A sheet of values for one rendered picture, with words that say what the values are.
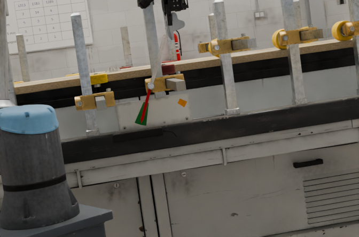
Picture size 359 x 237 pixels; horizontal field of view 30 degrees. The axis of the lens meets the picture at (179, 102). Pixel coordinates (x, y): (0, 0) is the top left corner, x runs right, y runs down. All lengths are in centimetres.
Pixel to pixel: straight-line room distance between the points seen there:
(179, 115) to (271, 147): 36
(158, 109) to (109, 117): 28
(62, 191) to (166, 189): 108
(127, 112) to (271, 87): 62
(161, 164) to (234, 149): 27
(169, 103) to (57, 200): 85
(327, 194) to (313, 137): 37
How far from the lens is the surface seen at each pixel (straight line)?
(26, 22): 948
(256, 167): 269
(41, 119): 158
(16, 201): 160
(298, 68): 244
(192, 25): 957
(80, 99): 233
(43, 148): 158
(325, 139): 252
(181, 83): 207
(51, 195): 159
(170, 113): 234
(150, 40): 234
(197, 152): 241
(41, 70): 947
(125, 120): 233
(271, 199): 273
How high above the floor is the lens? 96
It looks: 5 degrees down
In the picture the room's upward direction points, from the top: 8 degrees counter-clockwise
